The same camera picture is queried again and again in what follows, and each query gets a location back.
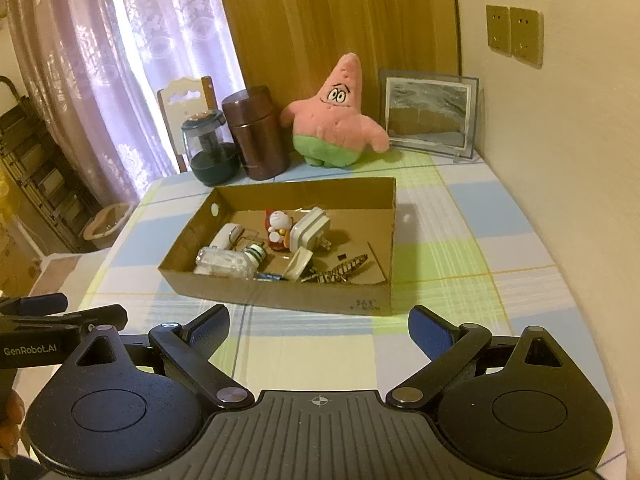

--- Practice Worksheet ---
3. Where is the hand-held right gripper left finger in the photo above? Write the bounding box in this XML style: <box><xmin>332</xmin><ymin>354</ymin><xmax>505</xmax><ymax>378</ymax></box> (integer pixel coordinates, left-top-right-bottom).
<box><xmin>60</xmin><ymin>304</ymin><xmax>253</xmax><ymax>411</ymax></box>

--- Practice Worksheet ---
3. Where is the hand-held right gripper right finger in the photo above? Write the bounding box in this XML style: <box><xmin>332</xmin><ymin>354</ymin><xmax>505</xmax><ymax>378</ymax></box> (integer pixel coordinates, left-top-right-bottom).
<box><xmin>386</xmin><ymin>305</ymin><xmax>581</xmax><ymax>409</ymax></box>

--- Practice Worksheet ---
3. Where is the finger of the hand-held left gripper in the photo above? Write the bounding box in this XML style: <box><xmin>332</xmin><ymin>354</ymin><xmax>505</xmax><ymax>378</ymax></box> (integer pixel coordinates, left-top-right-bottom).
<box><xmin>0</xmin><ymin>304</ymin><xmax>129</xmax><ymax>334</ymax></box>
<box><xmin>0</xmin><ymin>293</ymin><xmax>69</xmax><ymax>317</ymax></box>

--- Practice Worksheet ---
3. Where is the clear plastic swab box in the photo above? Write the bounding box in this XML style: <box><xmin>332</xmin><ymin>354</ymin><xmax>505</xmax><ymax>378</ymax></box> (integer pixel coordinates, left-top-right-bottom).
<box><xmin>194</xmin><ymin>247</ymin><xmax>256</xmax><ymax>279</ymax></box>

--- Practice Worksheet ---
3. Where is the brown cardboard box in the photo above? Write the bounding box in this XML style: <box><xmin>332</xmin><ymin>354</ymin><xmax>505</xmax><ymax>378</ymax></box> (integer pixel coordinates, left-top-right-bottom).
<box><xmin>157</xmin><ymin>176</ymin><xmax>398</xmax><ymax>317</ymax></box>

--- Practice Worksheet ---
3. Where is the tan square plate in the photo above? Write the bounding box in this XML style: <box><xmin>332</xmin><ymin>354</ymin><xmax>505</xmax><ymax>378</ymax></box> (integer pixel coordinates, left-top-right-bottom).
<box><xmin>286</xmin><ymin>246</ymin><xmax>314</xmax><ymax>282</ymax></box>

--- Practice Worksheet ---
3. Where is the blue cat toy figurine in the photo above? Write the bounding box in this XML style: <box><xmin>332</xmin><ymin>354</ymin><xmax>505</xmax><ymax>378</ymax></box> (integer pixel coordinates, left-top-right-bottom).
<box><xmin>264</xmin><ymin>209</ymin><xmax>293</xmax><ymax>252</ymax></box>

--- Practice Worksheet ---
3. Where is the small white lidded container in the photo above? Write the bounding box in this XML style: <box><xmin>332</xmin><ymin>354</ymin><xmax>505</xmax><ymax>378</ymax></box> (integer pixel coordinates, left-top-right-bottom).
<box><xmin>290</xmin><ymin>207</ymin><xmax>332</xmax><ymax>252</ymax></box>

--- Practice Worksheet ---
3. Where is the person's left hand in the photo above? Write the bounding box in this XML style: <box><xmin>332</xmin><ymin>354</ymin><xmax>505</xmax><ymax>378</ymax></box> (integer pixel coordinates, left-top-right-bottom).
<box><xmin>0</xmin><ymin>389</ymin><xmax>27</xmax><ymax>459</ymax></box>

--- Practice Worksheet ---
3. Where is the beige floor basket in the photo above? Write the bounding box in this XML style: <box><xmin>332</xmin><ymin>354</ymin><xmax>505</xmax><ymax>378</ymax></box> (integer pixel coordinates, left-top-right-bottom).
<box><xmin>82</xmin><ymin>202</ymin><xmax>133</xmax><ymax>251</ymax></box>

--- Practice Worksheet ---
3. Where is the checkered tablecloth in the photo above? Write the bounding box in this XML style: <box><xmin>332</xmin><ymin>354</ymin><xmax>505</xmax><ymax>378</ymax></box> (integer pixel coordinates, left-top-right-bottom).
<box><xmin>75</xmin><ymin>152</ymin><xmax>640</xmax><ymax>480</ymax></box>

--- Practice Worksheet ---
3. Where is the dark storage shelf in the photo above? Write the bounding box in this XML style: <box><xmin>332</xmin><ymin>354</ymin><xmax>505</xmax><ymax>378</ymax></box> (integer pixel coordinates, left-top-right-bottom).
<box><xmin>0</xmin><ymin>77</ymin><xmax>96</xmax><ymax>256</ymax></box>

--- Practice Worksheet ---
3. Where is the glass jar with dark base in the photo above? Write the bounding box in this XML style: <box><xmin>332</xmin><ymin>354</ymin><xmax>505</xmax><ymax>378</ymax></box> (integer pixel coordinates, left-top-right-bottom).
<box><xmin>181</xmin><ymin>110</ymin><xmax>242</xmax><ymax>186</ymax></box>

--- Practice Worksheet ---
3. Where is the brown metal canister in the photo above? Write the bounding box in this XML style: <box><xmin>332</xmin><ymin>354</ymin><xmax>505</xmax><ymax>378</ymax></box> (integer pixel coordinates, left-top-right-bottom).
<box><xmin>221</xmin><ymin>86</ymin><xmax>291</xmax><ymax>181</ymax></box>

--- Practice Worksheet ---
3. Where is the cream wooden chair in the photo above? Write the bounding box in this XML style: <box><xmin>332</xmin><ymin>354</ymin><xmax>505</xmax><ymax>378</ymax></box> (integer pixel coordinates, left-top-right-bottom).
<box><xmin>157</xmin><ymin>76</ymin><xmax>216</xmax><ymax>172</ymax></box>

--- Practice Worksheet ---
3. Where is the pink starfish plush toy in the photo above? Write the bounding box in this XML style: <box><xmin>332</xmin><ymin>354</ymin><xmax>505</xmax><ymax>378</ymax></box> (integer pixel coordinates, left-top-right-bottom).
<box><xmin>280</xmin><ymin>52</ymin><xmax>391</xmax><ymax>168</ymax></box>

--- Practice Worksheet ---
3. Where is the purple lace curtain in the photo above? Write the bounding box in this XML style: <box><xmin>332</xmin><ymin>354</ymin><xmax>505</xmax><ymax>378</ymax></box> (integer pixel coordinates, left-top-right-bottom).
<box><xmin>0</xmin><ymin>0</ymin><xmax>246</xmax><ymax>211</ymax></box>

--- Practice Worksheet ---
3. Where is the wooden door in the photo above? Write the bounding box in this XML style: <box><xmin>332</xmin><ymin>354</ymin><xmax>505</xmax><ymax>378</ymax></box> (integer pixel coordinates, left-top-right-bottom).
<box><xmin>212</xmin><ymin>0</ymin><xmax>461</xmax><ymax>111</ymax></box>

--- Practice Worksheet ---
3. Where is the glass picture frame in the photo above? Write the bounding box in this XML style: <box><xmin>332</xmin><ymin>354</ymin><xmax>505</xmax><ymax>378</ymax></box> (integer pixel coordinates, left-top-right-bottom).
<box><xmin>378</xmin><ymin>69</ymin><xmax>481</xmax><ymax>162</ymax></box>

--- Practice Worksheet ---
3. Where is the gold wall socket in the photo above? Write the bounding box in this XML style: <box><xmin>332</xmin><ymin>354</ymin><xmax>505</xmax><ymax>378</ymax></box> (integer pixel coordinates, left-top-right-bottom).
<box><xmin>510</xmin><ymin>7</ymin><xmax>544</xmax><ymax>67</ymax></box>
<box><xmin>486</xmin><ymin>5</ymin><xmax>513</xmax><ymax>56</ymax></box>

